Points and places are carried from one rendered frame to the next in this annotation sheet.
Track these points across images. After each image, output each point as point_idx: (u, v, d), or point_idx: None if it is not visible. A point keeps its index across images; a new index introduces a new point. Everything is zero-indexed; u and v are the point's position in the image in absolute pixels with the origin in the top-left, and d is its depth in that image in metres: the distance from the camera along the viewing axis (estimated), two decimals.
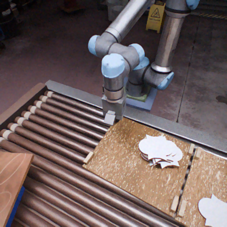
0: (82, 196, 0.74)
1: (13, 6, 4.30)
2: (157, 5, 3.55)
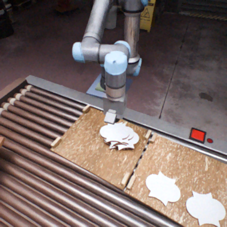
0: (47, 174, 0.85)
1: (9, 7, 4.41)
2: (146, 5, 3.66)
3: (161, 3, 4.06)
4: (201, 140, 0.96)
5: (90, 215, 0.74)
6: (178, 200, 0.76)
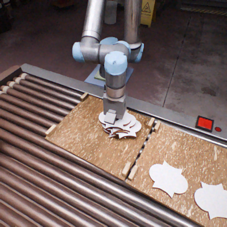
0: (41, 164, 0.77)
1: (7, 2, 4.33)
2: (147, 0, 3.58)
3: None
4: (208, 129, 0.88)
5: (88, 209, 0.66)
6: (185, 191, 0.68)
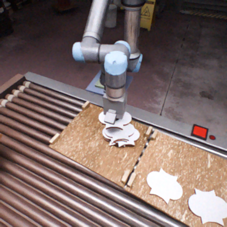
0: (45, 171, 0.83)
1: (8, 5, 4.38)
2: (146, 4, 3.63)
3: (161, 1, 4.03)
4: (203, 137, 0.94)
5: (89, 213, 0.71)
6: (180, 197, 0.74)
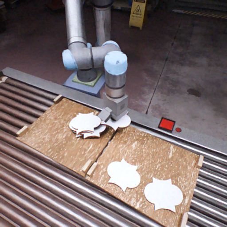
0: (10, 162, 0.84)
1: (1, 4, 4.40)
2: (138, 2, 3.65)
3: (153, 0, 4.05)
4: (169, 129, 0.95)
5: (48, 201, 0.73)
6: (138, 186, 0.75)
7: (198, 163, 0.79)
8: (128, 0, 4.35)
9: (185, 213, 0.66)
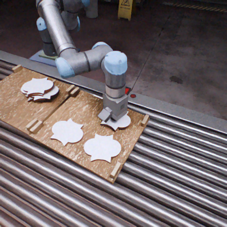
0: None
1: None
2: None
3: None
4: None
5: None
6: (80, 142, 0.76)
7: (142, 121, 0.80)
8: None
9: (119, 162, 0.67)
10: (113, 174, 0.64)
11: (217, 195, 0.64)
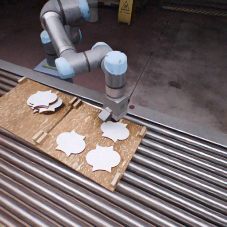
0: None
1: None
2: None
3: None
4: None
5: None
6: (82, 152, 0.82)
7: (140, 133, 0.86)
8: None
9: (118, 172, 0.73)
10: (113, 183, 0.70)
11: (207, 203, 0.71)
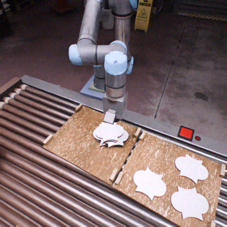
0: (38, 170, 0.88)
1: (7, 7, 4.44)
2: (143, 6, 3.69)
3: (158, 3, 4.09)
4: (189, 138, 0.99)
5: (79, 209, 0.77)
6: (164, 194, 0.79)
7: (221, 173, 0.83)
8: None
9: (213, 221, 0.70)
10: None
11: None
